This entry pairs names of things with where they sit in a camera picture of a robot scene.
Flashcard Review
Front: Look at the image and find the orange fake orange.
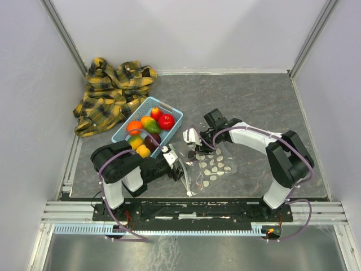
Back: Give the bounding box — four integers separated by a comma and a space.
126, 120, 143, 136

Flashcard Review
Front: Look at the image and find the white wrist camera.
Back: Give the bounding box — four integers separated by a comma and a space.
161, 146, 178, 168
183, 128, 202, 146

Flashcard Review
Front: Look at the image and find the yellow orange fake fruit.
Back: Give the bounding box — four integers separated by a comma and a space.
136, 144, 151, 158

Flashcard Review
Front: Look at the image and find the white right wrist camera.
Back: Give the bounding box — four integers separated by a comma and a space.
183, 128, 202, 146

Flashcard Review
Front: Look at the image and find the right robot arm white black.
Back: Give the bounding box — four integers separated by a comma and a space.
183, 109, 315, 221

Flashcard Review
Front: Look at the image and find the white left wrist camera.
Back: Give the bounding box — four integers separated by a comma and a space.
161, 146, 178, 168

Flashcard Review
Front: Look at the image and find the clear polka dot zip bag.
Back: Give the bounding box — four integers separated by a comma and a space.
170, 142, 237, 197

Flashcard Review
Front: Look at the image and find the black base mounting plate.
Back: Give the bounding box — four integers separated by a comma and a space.
92, 198, 293, 231

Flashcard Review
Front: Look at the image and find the light blue plastic basket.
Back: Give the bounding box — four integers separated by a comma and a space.
111, 97, 183, 146

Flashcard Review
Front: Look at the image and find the yellow plaid shirt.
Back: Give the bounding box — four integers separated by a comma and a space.
73, 57, 157, 137

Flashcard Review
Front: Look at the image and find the light blue cable duct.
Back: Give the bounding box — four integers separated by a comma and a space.
53, 221, 268, 235

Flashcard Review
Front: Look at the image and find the red fake apple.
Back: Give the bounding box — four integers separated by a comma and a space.
158, 114, 175, 130

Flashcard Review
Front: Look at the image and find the green orange fake mango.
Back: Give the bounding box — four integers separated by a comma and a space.
140, 116, 162, 134

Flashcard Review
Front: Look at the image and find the aluminium frame rail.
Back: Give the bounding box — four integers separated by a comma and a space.
40, 0, 87, 77

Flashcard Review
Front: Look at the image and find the dark purple fake fruit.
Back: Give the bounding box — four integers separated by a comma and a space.
144, 133, 161, 152

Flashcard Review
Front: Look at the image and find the small green fake fruit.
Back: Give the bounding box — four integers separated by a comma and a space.
127, 135, 143, 150

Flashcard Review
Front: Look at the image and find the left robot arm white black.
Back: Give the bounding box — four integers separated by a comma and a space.
90, 140, 186, 220

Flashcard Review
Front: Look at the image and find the dark purple fake plum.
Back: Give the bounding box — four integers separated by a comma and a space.
187, 151, 196, 159

